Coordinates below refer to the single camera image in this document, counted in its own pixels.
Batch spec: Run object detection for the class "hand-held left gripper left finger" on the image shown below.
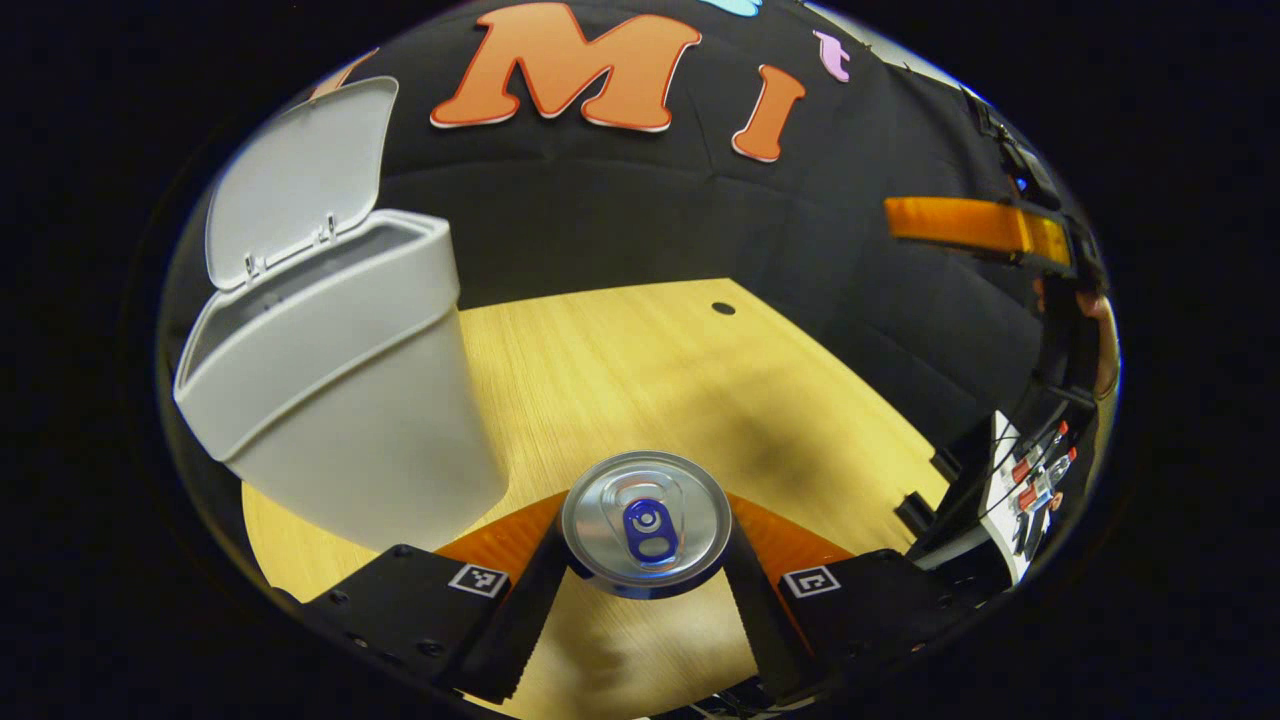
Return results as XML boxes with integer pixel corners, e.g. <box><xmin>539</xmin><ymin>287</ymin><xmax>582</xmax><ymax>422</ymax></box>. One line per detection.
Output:
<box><xmin>300</xmin><ymin>515</ymin><xmax>576</xmax><ymax>704</ymax></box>

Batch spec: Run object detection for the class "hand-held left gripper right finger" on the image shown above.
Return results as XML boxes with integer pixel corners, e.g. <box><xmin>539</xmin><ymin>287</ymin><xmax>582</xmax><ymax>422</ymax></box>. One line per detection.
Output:
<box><xmin>722</xmin><ymin>495</ymin><xmax>1001</xmax><ymax>706</ymax></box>

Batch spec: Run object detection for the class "silver pop can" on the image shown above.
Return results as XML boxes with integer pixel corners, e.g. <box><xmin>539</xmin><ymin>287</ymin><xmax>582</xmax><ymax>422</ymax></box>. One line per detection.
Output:
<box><xmin>560</xmin><ymin>450</ymin><xmax>733</xmax><ymax>599</ymax></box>

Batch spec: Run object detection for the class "white desktop garbage bin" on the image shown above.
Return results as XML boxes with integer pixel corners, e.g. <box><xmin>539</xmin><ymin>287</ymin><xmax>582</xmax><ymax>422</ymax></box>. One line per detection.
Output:
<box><xmin>172</xmin><ymin>76</ymin><xmax>511</xmax><ymax>554</ymax></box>

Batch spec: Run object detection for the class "wooden desktop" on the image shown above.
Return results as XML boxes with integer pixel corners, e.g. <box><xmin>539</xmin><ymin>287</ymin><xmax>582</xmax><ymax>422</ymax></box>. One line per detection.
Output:
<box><xmin>240</xmin><ymin>278</ymin><xmax>951</xmax><ymax>720</ymax></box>

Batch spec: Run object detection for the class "black desk clamp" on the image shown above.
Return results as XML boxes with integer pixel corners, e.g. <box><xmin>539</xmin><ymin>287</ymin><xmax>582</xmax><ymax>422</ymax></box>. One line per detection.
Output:
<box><xmin>893</xmin><ymin>490</ymin><xmax>941</xmax><ymax>536</ymax></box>

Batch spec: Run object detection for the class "black backdrop cloth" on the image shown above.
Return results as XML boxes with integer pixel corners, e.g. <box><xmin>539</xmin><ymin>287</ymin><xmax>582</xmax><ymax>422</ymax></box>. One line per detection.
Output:
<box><xmin>160</xmin><ymin>0</ymin><xmax>1101</xmax><ymax>471</ymax></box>

